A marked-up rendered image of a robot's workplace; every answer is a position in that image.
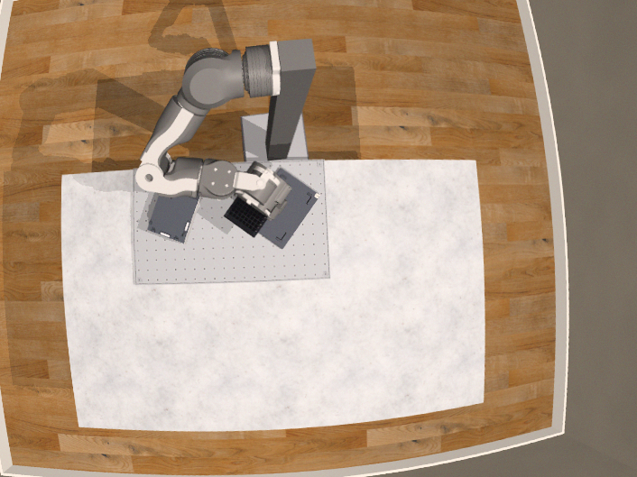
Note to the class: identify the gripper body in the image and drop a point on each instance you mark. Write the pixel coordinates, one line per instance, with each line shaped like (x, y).
(278, 195)

